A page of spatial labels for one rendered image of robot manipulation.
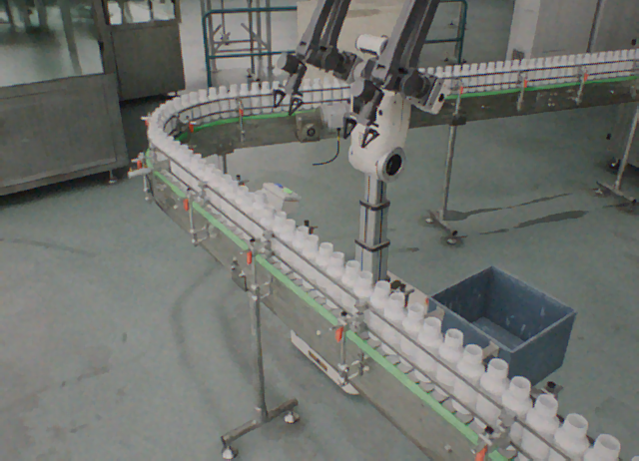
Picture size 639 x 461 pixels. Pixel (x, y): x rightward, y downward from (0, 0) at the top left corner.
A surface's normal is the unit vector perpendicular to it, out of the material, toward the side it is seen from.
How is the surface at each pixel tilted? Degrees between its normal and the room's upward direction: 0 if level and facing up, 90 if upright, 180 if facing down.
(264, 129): 90
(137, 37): 90
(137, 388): 0
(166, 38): 90
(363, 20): 90
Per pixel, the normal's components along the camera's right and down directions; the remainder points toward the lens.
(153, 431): 0.00, -0.88
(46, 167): 0.60, 0.37
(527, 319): -0.80, 0.28
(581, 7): 0.32, 0.44
